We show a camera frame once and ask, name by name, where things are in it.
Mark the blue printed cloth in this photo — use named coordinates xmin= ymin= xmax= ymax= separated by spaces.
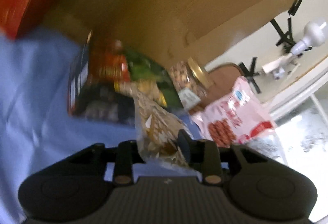
xmin=1 ymin=28 xmax=136 ymax=223

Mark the pink fried-dough snack bag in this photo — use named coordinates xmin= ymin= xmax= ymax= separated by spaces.
xmin=191 ymin=76 xmax=275 ymax=148

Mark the large brown cardboard panel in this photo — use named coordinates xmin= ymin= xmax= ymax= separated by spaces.
xmin=43 ymin=0 xmax=293 ymax=67

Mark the red snack packet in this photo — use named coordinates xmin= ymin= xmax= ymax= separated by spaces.
xmin=89 ymin=39 xmax=131 ymax=82

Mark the nut jar with gold lid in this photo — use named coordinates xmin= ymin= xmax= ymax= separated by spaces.
xmin=168 ymin=57 xmax=214 ymax=111

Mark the brown wooden chair back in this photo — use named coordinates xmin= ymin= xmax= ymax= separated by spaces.
xmin=208 ymin=63 xmax=245 ymax=96

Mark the black storage box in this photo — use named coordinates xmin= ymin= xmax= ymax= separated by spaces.
xmin=67 ymin=31 xmax=185 ymax=127

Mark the clear brown snack bag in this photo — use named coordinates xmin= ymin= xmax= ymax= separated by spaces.
xmin=115 ymin=82 xmax=193 ymax=168

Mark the green snack bag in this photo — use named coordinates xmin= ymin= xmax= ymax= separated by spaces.
xmin=123 ymin=48 xmax=182 ymax=109

